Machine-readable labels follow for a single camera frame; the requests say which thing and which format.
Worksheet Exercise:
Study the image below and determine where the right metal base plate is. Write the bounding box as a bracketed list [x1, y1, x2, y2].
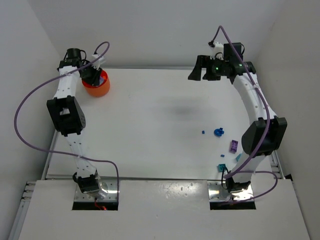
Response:
[207, 181, 254, 202]

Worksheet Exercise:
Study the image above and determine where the aluminium table frame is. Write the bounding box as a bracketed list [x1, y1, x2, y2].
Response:
[7, 65, 293, 240]

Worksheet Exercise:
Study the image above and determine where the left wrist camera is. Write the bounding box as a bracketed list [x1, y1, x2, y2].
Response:
[91, 53, 106, 70]

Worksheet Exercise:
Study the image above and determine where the metal base plate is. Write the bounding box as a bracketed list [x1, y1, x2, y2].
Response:
[207, 181, 254, 202]
[74, 179, 118, 202]

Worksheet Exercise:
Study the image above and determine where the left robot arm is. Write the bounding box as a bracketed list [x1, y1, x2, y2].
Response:
[46, 48, 103, 196]

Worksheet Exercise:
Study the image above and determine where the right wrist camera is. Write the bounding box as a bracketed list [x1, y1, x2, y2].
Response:
[208, 41, 224, 60]

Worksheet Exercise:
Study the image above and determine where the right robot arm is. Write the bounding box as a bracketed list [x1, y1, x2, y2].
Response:
[188, 41, 288, 193]

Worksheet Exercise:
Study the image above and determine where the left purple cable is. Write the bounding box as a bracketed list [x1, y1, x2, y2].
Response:
[13, 41, 120, 198]

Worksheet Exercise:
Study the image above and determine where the orange divided container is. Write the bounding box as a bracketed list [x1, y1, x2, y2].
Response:
[82, 70, 111, 98]

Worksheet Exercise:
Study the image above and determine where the purple lego brick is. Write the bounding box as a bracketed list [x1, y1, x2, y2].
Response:
[229, 140, 239, 154]

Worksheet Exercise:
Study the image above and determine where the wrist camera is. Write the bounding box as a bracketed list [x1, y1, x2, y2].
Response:
[208, 41, 224, 60]
[91, 53, 106, 70]

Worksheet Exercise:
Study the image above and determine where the purple flower lego piece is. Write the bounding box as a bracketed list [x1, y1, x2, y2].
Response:
[99, 77, 105, 85]

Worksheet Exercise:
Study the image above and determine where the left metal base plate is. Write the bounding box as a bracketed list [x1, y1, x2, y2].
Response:
[74, 179, 118, 202]

